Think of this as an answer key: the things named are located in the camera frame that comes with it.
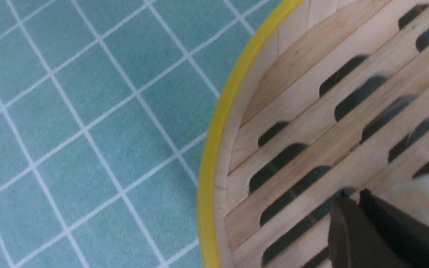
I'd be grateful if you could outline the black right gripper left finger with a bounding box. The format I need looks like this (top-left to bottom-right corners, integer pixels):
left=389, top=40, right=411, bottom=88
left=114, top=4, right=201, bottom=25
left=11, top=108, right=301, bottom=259
left=327, top=194, right=411, bottom=268

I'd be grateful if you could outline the bamboo steamer tray yellow rim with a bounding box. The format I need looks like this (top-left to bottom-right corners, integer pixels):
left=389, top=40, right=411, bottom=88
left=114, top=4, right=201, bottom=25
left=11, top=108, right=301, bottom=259
left=197, top=0, right=429, bottom=268

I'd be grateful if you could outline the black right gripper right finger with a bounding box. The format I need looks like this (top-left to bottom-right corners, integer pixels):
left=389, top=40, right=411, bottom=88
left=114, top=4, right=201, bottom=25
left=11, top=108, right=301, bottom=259
left=359, top=189, right=429, bottom=268

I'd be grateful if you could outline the green checkered tablecloth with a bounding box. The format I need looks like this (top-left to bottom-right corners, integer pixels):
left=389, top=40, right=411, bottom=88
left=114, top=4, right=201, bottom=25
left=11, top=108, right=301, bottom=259
left=0, top=0, right=280, bottom=268

